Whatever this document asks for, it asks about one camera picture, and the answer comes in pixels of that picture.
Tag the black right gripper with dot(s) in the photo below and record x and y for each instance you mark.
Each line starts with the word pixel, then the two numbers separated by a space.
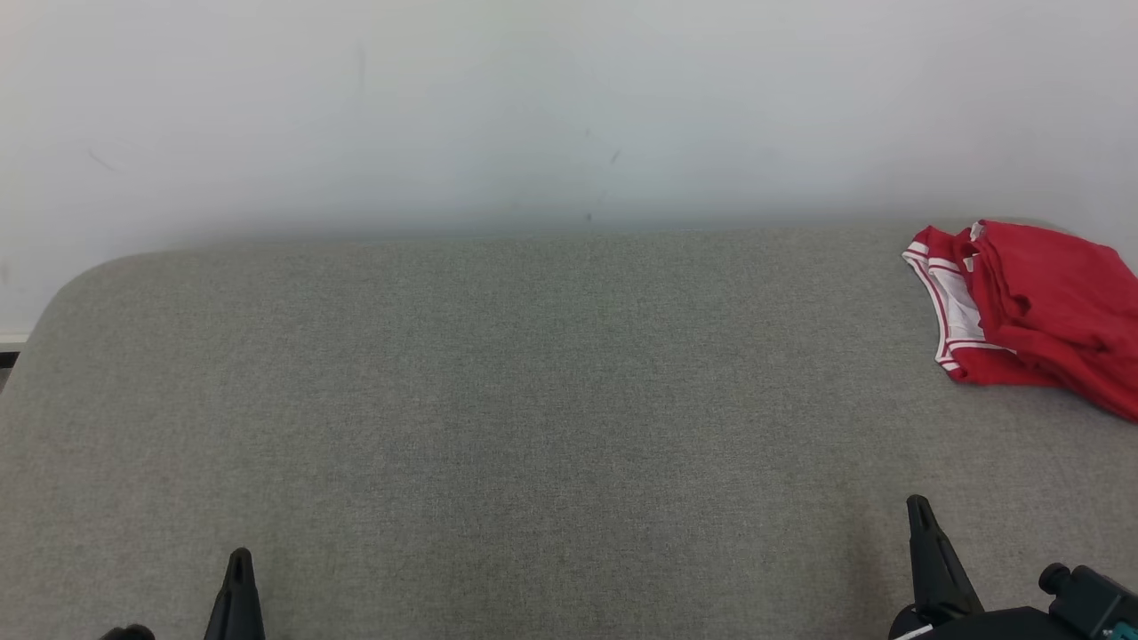
pixel 1076 613

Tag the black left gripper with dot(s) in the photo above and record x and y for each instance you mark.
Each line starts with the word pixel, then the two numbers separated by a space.
pixel 129 634

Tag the red Bulls 23 jersey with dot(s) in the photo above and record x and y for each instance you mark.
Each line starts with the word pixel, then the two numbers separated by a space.
pixel 1058 302

